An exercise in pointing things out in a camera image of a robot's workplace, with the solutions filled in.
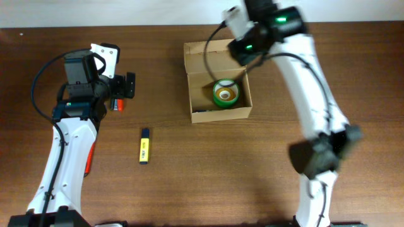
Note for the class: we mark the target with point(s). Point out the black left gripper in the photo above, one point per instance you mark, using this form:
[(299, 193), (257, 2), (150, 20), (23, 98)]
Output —
[(119, 89)]

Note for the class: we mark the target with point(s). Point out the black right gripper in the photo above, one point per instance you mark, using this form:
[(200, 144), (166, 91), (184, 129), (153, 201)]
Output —
[(242, 57)]

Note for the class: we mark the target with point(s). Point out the orange and grey battery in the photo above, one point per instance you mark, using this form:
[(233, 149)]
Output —
[(117, 104)]

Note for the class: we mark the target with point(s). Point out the green tape roll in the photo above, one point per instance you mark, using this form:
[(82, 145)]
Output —
[(226, 83)]

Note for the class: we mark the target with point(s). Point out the yellow highlighter pen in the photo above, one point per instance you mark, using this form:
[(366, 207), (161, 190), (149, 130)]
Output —
[(144, 146)]

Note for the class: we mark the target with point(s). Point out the yellow tape roll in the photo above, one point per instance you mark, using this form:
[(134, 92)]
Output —
[(225, 94)]

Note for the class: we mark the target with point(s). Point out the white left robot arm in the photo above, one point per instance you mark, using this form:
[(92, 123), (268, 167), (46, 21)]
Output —
[(80, 107)]

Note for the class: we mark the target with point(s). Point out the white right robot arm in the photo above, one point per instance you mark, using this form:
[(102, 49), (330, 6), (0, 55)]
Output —
[(328, 135)]

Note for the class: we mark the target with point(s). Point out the open cardboard box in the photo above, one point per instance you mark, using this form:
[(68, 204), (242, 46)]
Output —
[(206, 63)]

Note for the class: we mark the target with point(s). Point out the orange pen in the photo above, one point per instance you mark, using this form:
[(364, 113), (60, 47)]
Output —
[(89, 160)]

